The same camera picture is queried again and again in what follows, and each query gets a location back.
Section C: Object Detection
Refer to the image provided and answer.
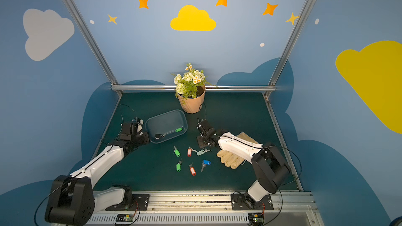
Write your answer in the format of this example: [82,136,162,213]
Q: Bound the light blue tag key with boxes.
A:
[196,149,211,156]

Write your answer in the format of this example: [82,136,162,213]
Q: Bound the red tag key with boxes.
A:
[188,163,196,176]
[187,147,197,157]

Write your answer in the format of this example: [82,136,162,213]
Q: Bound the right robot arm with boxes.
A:
[196,119,292,202]

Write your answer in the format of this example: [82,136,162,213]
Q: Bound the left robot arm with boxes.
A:
[44,118,149,226]

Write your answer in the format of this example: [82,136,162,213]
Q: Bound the beige work glove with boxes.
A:
[216,132,258,169]

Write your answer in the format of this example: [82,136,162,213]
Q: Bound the pink flower pot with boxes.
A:
[178,85,206,114]

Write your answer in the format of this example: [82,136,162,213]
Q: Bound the white and green flowers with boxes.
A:
[172,63,212,99]

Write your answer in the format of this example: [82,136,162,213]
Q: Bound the left circuit board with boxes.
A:
[115,214,134,224]

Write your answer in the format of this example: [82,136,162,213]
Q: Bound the circuit board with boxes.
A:
[248,213,265,226]
[115,214,134,224]

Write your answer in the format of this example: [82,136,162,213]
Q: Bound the right circuit board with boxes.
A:
[248,213,265,226]

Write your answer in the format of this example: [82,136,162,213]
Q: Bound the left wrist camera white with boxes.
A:
[132,118,144,135]

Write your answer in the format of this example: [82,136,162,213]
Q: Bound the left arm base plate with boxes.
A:
[105,194,150,211]

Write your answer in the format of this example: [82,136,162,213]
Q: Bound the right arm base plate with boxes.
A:
[230,192,274,211]

